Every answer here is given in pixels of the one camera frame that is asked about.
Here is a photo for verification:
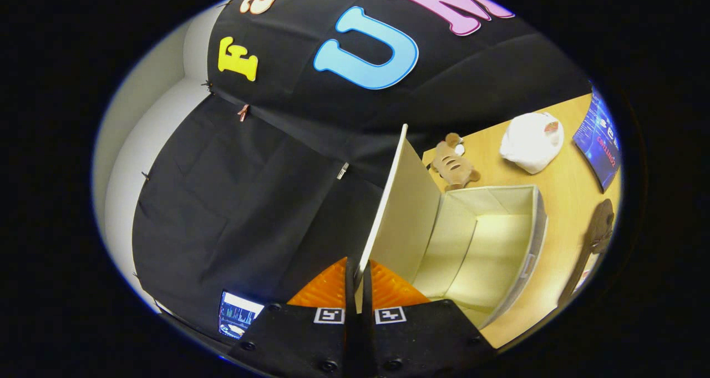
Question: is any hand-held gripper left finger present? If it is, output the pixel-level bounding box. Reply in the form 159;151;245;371
226;257;356;378

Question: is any brown fuzzy slipper shoe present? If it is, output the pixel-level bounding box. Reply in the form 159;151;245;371
557;199;615;308

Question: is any grey fabric storage box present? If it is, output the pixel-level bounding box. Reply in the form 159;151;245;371
355;124;549;330

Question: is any black backdrop cloth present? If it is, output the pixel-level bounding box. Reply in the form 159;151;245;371
132;0;591;334

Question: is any white plush toy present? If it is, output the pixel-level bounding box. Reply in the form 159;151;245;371
500;112;565;175

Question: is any brown plush toy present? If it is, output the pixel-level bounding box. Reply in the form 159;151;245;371
430;133;481;193

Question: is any small lit screen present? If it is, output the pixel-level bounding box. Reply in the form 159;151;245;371
218;291;265;340

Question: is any blue paperback book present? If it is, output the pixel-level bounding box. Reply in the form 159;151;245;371
572;87;622;194

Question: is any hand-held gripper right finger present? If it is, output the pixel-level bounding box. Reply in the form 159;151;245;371
361;259;495;378

